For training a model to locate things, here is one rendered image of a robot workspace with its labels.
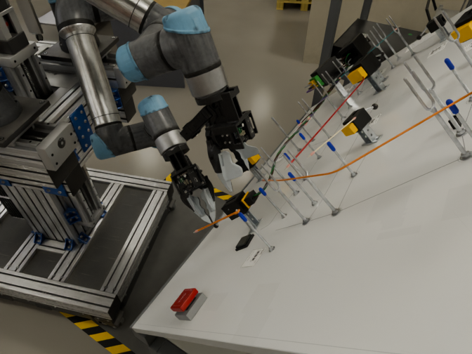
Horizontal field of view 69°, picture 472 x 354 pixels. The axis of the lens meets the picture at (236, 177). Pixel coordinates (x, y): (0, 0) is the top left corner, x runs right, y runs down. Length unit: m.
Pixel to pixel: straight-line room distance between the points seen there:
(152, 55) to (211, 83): 0.12
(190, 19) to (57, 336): 1.75
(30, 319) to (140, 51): 1.74
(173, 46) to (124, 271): 1.38
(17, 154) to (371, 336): 1.10
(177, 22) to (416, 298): 0.53
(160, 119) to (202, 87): 0.27
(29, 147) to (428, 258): 1.08
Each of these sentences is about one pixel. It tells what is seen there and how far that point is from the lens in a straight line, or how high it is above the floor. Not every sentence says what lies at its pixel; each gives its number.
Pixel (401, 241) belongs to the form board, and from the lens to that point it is 0.48.
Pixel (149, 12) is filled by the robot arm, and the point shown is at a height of 1.51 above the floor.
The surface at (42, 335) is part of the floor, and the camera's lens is 2.12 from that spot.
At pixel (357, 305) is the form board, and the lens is 0.44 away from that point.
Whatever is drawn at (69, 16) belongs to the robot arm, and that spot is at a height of 1.44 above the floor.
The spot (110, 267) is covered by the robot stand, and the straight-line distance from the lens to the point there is 1.92.
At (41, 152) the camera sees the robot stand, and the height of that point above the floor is 1.10.
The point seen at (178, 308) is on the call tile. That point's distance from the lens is 0.73.
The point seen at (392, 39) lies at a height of 1.13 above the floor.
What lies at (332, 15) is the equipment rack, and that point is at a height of 1.26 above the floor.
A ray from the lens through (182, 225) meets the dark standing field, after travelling 2.24.
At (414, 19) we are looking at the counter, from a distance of 3.88.
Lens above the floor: 1.78
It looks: 45 degrees down
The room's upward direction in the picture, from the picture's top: straight up
